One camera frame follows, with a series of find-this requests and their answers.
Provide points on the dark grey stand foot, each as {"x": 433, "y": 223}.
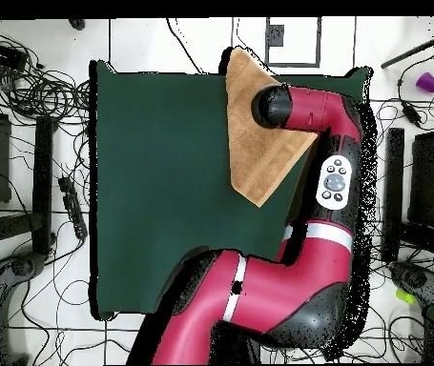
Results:
{"x": 22, "y": 265}
{"x": 418, "y": 280}

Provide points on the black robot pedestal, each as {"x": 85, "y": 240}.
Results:
{"x": 235, "y": 345}

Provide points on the black tripod pole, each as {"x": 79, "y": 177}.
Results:
{"x": 411, "y": 51}

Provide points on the dark rounded object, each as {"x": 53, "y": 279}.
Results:
{"x": 77, "y": 23}

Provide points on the purple cup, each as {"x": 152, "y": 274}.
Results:
{"x": 427, "y": 82}

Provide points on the dark green table cloth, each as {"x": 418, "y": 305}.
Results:
{"x": 155, "y": 171}

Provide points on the black upright bar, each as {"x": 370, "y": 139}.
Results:
{"x": 395, "y": 183}
{"x": 43, "y": 183}

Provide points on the black power strip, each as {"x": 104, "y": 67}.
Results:
{"x": 72, "y": 207}

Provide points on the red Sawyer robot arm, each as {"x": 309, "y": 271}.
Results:
{"x": 277, "y": 286}

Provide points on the black power adapter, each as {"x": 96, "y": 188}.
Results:
{"x": 411, "y": 113}

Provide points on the dark grey square patch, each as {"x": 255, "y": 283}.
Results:
{"x": 276, "y": 35}

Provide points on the orange terry towel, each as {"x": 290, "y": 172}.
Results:
{"x": 258, "y": 160}

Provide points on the yellow-green small object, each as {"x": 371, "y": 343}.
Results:
{"x": 405, "y": 296}

